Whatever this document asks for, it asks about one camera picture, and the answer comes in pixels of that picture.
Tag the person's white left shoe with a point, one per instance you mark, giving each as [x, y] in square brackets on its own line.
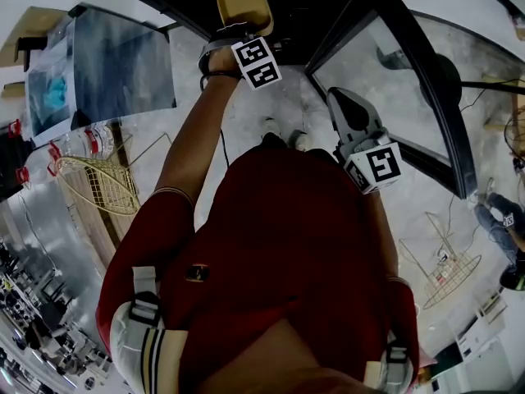
[271, 126]

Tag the person's left forearm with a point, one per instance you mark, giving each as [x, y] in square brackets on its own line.
[197, 138]

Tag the person's white right shoe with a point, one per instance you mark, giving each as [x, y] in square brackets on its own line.
[298, 140]

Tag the round beige wooden table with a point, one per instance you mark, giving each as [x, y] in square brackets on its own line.
[517, 117]

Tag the person's left hand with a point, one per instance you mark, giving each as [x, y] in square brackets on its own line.
[223, 62]

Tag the person's red shirt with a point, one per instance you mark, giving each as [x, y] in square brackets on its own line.
[279, 240]

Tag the teal and white poster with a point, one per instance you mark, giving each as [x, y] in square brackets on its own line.
[51, 93]

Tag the person's right forearm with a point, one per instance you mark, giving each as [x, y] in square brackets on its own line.
[383, 236]

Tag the grey bin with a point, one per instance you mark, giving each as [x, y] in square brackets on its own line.
[393, 59]

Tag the black bag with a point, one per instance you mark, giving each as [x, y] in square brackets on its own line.
[12, 166]

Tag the beige plastic tray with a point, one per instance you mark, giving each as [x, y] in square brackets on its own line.
[242, 4]

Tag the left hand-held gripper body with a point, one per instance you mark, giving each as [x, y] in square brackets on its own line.
[256, 62]

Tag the black floor fan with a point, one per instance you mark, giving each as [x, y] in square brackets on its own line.
[449, 80]

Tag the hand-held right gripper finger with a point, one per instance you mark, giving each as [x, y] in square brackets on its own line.
[357, 113]
[338, 115]

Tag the black wristband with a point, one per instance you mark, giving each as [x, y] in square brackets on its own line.
[217, 73]

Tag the clear plastic bag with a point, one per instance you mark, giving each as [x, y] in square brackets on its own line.
[119, 64]

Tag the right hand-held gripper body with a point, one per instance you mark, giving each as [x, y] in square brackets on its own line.
[381, 162]

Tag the person's white shoe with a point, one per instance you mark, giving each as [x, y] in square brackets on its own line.
[298, 140]
[271, 126]

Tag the white shelf unit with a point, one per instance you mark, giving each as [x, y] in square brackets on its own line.
[480, 339]

